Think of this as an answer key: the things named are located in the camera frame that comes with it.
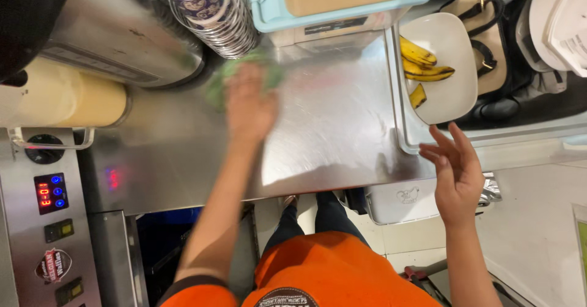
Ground person's left hand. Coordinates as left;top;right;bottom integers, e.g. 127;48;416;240
225;62;280;145

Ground person's right hand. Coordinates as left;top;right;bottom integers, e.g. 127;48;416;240
418;122;486;229

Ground green cleaning cloth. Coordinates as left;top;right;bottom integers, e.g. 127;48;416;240
204;52;288;111

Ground white square plate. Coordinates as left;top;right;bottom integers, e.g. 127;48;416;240
398;12;479;126

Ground crumpled silver foil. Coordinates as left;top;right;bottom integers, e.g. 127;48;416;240
477;173;503;208

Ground short yellow banana piece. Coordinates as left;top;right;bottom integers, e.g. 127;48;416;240
408;83;427;110

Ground light blue plastic tray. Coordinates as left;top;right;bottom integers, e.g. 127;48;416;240
244;0;434;34

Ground white plastic bin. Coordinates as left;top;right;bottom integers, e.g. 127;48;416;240
364;178;488;225

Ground curved yellow banana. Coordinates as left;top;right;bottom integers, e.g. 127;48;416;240
402;57;456;82

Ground stack of patterned paper cups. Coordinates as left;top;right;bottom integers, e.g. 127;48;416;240
158;0;231;29

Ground long spotted yellow banana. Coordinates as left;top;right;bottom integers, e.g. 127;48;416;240
399;35;438;68

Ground person's dark blue jeans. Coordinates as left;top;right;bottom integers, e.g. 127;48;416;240
263;192;370;255

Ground stainless steel cylindrical appliance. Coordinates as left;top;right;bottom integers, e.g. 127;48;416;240
40;0;205;89

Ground green floor mat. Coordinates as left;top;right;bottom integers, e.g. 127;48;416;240
572;203;587;281

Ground person's orange shirt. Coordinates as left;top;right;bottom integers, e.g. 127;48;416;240
158;231;443;307

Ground white round appliance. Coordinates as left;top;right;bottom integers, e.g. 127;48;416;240
515;0;587;79

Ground cream cylindrical container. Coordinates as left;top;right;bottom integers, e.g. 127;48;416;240
0;57;133;129

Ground stainless steel cabinet door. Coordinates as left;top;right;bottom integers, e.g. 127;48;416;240
87;210;150;307

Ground black rounded appliance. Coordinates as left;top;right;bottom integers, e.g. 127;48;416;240
0;0;72;87

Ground stainless steel waffle machine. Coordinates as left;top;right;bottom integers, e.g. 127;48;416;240
0;128;102;307

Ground wire cup holder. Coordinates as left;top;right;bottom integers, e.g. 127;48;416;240
166;0;260;60

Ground beige bag with black straps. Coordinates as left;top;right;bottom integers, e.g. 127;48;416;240
439;0;511;98

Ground red handled tool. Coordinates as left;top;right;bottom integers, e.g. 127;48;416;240
403;265;428;287

